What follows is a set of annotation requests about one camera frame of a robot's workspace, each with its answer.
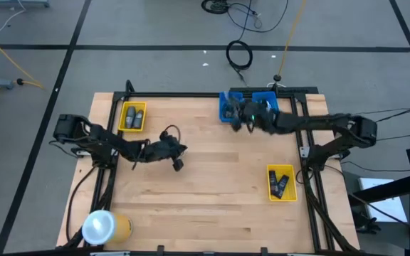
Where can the yellow plastic bin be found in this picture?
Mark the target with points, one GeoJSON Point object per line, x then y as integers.
{"type": "Point", "coordinates": [292, 170]}
{"type": "Point", "coordinates": [122, 122]}

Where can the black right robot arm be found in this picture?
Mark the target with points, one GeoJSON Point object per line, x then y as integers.
{"type": "Point", "coordinates": [319, 121]}

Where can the round black pad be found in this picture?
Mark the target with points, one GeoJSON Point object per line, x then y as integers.
{"type": "Point", "coordinates": [229, 100]}
{"type": "Point", "coordinates": [228, 115]}

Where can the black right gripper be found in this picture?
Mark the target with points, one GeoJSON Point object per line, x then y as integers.
{"type": "Point", "coordinates": [262, 119]}

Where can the black toiletry tube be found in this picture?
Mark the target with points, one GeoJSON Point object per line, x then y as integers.
{"type": "Point", "coordinates": [282, 186]}
{"type": "Point", "coordinates": [272, 181]}

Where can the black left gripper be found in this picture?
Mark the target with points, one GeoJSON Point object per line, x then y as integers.
{"type": "Point", "coordinates": [166, 151]}

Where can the black aluminium table frame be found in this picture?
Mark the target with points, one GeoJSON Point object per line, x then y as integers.
{"type": "Point", "coordinates": [190, 95]}

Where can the yellow cup with white lid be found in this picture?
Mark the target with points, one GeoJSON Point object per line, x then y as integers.
{"type": "Point", "coordinates": [102, 227]}

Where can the black camera stand knob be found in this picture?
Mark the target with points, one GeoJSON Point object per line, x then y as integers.
{"type": "Point", "coordinates": [277, 78]}

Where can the black metal beam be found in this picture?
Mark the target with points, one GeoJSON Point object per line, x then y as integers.
{"type": "Point", "coordinates": [383, 190]}

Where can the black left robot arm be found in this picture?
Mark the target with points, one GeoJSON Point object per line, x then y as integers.
{"type": "Point", "coordinates": [109, 140]}

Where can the blue plastic bin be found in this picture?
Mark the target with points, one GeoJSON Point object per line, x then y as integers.
{"type": "Point", "coordinates": [223, 106]}
{"type": "Point", "coordinates": [262, 96]}

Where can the white flat panel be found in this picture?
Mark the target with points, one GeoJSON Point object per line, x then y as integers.
{"type": "Point", "coordinates": [386, 206]}

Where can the grey deodorant stick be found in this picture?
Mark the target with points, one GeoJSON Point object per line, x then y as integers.
{"type": "Point", "coordinates": [130, 117]}
{"type": "Point", "coordinates": [138, 119]}

